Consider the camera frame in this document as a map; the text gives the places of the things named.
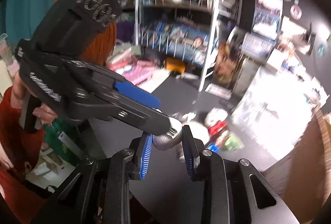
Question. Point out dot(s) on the orange square box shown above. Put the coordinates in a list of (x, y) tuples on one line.
[(175, 65)]

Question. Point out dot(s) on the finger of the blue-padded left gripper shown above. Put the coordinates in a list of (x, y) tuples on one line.
[(149, 120), (138, 95)]

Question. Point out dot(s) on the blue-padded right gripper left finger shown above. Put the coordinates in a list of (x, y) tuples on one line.
[(138, 165)]

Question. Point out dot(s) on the anime boy poster card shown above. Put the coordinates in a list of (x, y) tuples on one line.
[(177, 40)]

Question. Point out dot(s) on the brown cardboard box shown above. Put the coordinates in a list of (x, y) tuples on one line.
[(302, 177)]

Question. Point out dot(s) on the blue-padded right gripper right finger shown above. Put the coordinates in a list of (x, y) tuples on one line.
[(192, 151)]

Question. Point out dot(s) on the peach squishy ball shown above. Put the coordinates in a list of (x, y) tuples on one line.
[(170, 139)]

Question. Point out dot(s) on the person's left hand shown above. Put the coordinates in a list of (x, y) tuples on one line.
[(20, 96)]

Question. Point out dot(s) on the white metal wire shelf rack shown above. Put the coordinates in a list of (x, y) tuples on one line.
[(211, 16)]

